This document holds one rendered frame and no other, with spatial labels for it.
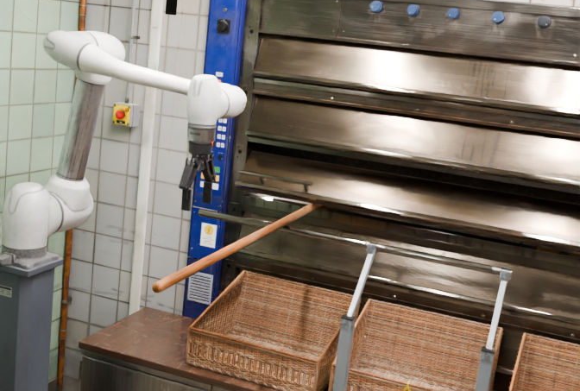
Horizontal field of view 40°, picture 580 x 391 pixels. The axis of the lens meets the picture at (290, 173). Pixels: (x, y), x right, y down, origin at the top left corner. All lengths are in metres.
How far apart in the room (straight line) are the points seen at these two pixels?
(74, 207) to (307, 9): 1.24
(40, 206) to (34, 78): 0.89
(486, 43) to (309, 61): 0.72
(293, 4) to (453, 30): 0.68
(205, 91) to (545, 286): 1.56
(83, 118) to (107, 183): 0.91
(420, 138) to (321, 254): 0.65
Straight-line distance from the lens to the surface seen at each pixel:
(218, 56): 3.47
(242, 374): 3.13
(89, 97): 2.95
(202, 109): 2.49
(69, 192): 3.02
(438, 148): 3.21
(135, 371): 3.31
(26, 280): 2.94
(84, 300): 4.05
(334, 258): 3.39
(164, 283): 2.19
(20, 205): 2.90
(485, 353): 2.72
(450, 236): 3.25
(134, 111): 3.67
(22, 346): 3.02
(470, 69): 3.19
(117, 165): 3.80
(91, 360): 3.41
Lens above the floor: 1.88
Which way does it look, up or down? 10 degrees down
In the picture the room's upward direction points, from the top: 6 degrees clockwise
